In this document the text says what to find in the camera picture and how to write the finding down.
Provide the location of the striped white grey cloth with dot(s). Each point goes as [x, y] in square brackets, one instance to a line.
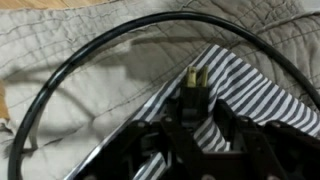
[246, 86]

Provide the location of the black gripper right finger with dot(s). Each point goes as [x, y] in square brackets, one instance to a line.
[273, 150]

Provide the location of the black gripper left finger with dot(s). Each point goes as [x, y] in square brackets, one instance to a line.
[150, 146]

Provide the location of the beige quilted blanket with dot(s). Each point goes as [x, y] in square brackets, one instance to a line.
[83, 40]

